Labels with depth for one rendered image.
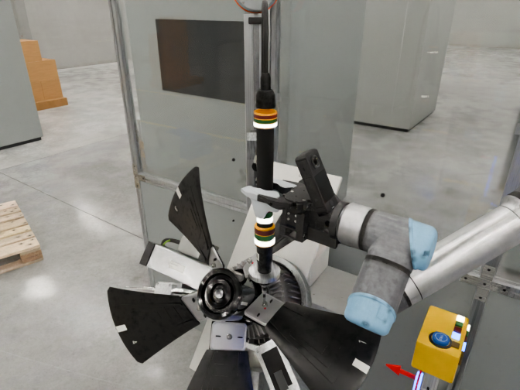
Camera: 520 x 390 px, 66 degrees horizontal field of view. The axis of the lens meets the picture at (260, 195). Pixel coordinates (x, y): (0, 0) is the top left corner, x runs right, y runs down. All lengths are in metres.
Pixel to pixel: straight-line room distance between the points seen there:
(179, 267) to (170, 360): 1.32
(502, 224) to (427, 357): 0.45
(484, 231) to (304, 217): 0.33
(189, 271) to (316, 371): 0.50
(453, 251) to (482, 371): 1.04
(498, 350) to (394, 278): 1.09
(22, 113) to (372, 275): 6.24
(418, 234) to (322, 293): 0.91
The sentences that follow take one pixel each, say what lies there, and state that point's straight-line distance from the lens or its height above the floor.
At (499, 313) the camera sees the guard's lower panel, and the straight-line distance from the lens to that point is 1.63.
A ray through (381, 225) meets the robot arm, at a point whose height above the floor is 1.50.
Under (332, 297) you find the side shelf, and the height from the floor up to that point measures 0.86.
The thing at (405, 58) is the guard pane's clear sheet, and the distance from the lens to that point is 1.38.
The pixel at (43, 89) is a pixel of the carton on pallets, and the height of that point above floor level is 0.35.
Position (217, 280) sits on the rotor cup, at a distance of 0.96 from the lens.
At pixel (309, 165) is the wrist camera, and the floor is 1.57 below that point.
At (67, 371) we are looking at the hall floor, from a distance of 2.63.
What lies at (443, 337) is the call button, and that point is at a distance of 1.14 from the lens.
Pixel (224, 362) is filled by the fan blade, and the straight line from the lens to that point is 1.00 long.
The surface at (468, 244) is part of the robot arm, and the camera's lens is 0.81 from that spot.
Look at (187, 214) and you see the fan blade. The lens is 1.11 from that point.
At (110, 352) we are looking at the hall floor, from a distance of 2.64.
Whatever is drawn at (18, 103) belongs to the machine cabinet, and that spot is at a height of 0.59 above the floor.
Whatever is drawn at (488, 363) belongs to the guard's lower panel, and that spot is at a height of 0.66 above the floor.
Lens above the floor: 1.83
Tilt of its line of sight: 26 degrees down
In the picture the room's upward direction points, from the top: straight up
